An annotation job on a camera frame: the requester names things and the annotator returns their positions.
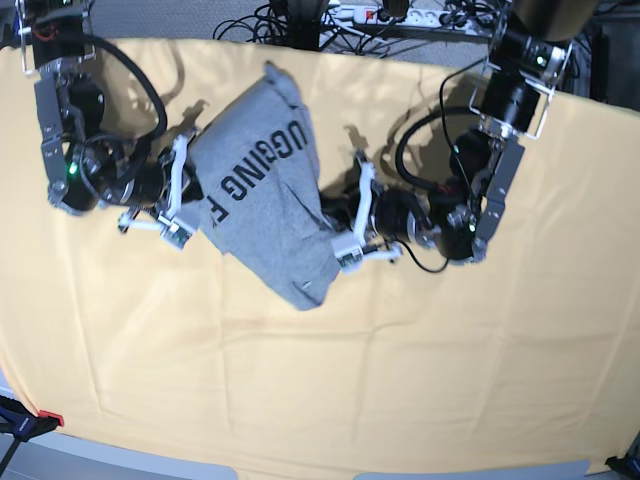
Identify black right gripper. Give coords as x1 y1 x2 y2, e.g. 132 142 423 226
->
144 149 203 220

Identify yellow table cloth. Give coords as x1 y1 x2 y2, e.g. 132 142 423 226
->
1 49 639 479

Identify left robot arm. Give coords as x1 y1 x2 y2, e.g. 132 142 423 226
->
322 1 598 272

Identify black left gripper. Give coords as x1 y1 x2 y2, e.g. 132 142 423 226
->
320 184 435 250

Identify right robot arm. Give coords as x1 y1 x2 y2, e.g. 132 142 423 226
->
3 1 203 224

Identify blue red clamp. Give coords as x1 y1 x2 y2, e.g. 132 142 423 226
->
1 396 65 443

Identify white power strip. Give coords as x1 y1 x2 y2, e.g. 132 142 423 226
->
325 3 493 37

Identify grey t-shirt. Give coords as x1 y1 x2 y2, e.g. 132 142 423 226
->
189 63 339 311

